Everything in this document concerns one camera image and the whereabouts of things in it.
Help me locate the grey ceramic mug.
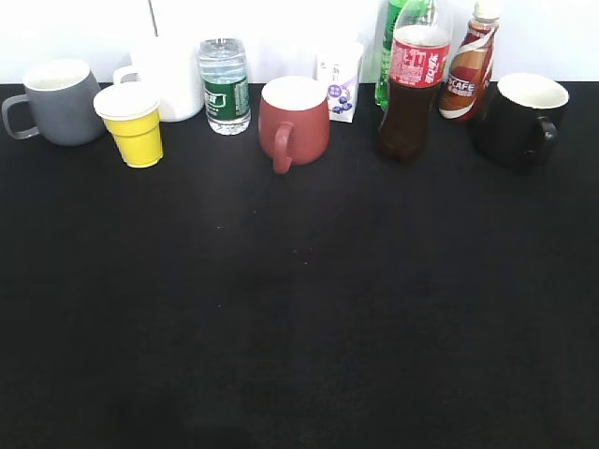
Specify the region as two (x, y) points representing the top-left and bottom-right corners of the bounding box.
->
(1, 59), (106, 146)

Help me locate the green sprite bottle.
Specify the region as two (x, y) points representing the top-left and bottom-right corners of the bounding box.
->
(375, 0), (405, 110)

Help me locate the yellow paper cup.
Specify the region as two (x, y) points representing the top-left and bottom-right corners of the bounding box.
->
(94, 81), (163, 168)

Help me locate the red ceramic mug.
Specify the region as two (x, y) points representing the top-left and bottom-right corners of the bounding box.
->
(258, 76), (329, 174)

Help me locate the small blueberry milk carton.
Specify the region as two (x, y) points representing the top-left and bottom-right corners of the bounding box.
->
(316, 42), (363, 123)

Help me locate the clear water bottle green label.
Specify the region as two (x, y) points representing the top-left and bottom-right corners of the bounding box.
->
(197, 37), (251, 136)

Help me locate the white ceramic mug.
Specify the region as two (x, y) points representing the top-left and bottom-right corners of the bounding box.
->
(112, 36), (204, 123)

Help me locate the brown coffee drink bottle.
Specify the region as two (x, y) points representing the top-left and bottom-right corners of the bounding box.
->
(438, 1), (501, 121)

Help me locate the black ceramic mug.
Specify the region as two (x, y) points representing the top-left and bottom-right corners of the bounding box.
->
(470, 73), (570, 173)

